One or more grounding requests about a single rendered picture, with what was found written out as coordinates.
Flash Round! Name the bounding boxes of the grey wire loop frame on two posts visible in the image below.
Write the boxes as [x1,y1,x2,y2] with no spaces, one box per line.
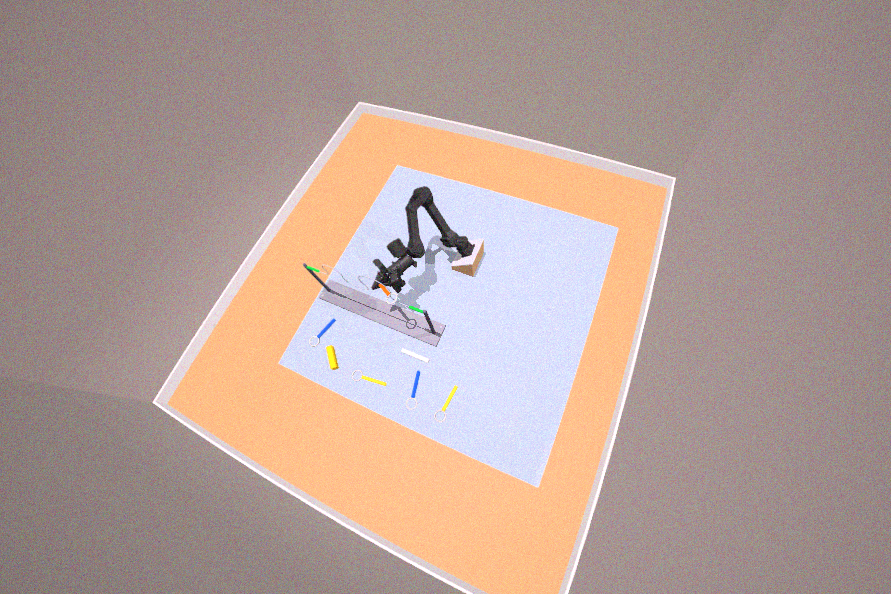
[303,263,446,347]

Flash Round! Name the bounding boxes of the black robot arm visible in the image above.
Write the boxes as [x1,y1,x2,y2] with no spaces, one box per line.
[386,186,475,288]

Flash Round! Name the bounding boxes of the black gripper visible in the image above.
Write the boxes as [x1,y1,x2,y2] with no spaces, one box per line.
[371,258,404,293]

